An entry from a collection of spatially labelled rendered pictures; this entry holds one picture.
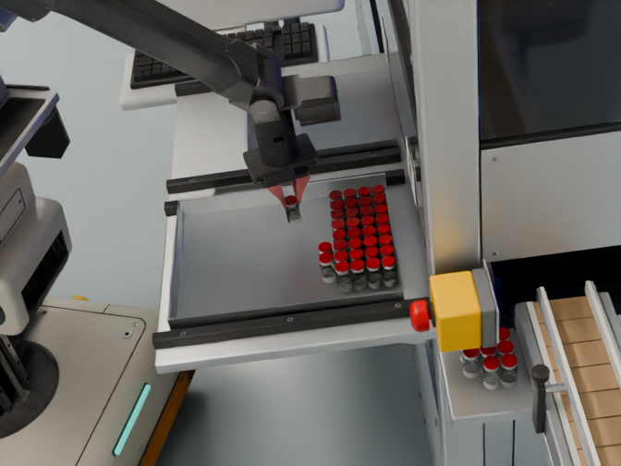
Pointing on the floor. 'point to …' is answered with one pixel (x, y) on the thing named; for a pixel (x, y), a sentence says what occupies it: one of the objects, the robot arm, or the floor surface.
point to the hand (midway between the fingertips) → (290, 200)
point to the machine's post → (449, 168)
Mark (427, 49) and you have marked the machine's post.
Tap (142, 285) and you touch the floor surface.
